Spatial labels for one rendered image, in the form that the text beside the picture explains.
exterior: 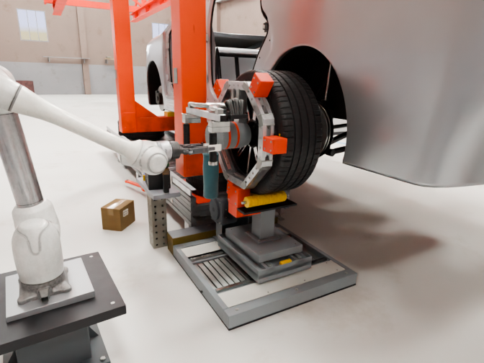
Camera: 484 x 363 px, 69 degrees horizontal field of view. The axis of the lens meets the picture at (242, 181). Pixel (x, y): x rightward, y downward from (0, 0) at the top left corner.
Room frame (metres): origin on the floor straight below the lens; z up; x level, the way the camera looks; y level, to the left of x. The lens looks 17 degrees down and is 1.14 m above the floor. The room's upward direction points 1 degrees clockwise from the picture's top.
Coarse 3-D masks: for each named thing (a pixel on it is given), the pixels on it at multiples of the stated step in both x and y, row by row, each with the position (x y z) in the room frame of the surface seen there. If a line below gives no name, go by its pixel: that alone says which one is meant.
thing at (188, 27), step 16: (176, 0) 2.18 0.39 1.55; (192, 0) 2.18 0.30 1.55; (176, 16) 2.19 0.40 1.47; (192, 16) 2.18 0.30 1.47; (176, 32) 2.20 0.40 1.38; (192, 32) 2.18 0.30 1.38; (176, 48) 2.20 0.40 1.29; (192, 48) 2.18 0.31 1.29; (176, 64) 2.21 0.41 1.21; (192, 64) 2.18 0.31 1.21; (176, 80) 2.21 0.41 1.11; (192, 80) 2.18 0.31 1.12; (176, 96) 2.22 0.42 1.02; (192, 96) 2.18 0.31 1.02; (176, 112) 2.23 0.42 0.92; (176, 128) 2.24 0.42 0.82; (192, 128) 2.17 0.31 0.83; (176, 160) 2.26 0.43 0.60; (192, 160) 2.17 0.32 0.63
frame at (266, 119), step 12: (228, 84) 1.90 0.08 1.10; (240, 84) 1.80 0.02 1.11; (228, 96) 2.00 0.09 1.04; (252, 96) 1.69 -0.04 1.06; (264, 108) 1.67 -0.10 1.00; (264, 120) 1.60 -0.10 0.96; (264, 132) 1.60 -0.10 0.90; (228, 156) 2.01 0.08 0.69; (264, 156) 1.61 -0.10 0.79; (228, 168) 1.99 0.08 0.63; (264, 168) 1.62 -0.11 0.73; (240, 180) 1.78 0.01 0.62; (252, 180) 1.68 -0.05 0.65
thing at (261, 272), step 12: (228, 240) 2.03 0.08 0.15; (228, 252) 1.93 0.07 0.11; (240, 252) 1.87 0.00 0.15; (300, 252) 1.88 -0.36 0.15; (240, 264) 1.80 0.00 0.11; (252, 264) 1.73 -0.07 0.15; (264, 264) 1.70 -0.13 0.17; (276, 264) 1.74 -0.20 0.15; (288, 264) 1.72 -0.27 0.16; (300, 264) 1.77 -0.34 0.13; (252, 276) 1.68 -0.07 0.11; (264, 276) 1.65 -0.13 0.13; (276, 276) 1.68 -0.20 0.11
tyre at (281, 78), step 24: (264, 72) 1.81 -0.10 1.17; (288, 72) 1.90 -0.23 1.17; (288, 96) 1.69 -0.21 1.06; (312, 96) 1.76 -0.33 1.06; (288, 120) 1.62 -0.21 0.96; (312, 120) 1.68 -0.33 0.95; (288, 144) 1.60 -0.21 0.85; (312, 144) 1.67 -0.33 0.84; (288, 168) 1.63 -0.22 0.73; (312, 168) 1.72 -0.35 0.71; (264, 192) 1.75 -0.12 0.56
